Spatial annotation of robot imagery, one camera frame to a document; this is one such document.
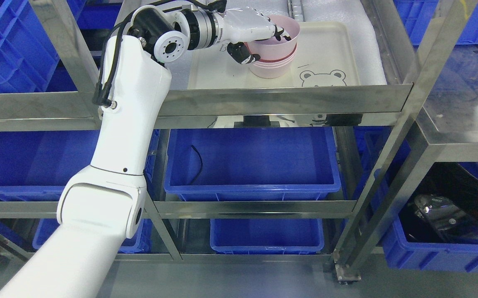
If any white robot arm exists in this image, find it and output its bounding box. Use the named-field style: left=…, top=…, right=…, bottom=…
left=0, top=2, right=191, bottom=298

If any steel shelf rack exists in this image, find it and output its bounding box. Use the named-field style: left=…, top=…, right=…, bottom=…
left=0, top=0, right=478, bottom=283

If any stack of pink bowls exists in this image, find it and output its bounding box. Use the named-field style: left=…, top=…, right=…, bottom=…
left=248, top=46, right=297, bottom=79

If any blue bin left shelf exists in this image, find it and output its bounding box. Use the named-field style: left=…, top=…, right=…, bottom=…
left=0, top=130, right=99, bottom=202

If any black motorcycle helmet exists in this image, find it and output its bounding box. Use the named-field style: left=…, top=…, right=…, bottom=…
left=399, top=163, right=478, bottom=245

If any blue bin shelf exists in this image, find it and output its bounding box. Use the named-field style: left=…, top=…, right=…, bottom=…
left=0, top=130, right=99, bottom=202
left=164, top=127, right=341, bottom=202
left=210, top=219, right=324, bottom=255

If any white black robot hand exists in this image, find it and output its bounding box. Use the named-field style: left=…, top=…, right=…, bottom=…
left=214, top=7, right=284, bottom=65

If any pink plastic bowl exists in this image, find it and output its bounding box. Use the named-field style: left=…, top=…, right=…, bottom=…
left=246, top=15, right=300, bottom=62

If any white bear tray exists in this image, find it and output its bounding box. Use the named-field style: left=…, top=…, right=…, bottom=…
left=187, top=22, right=360, bottom=90

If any blue bin lower shelf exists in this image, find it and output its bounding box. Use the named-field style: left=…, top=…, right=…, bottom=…
left=210, top=219, right=324, bottom=255

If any blue bin middle shelf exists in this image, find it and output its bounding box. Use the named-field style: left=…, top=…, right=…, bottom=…
left=164, top=127, right=341, bottom=202

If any blue bin holding helmet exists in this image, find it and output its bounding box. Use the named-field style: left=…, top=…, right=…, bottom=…
left=381, top=203, right=478, bottom=273

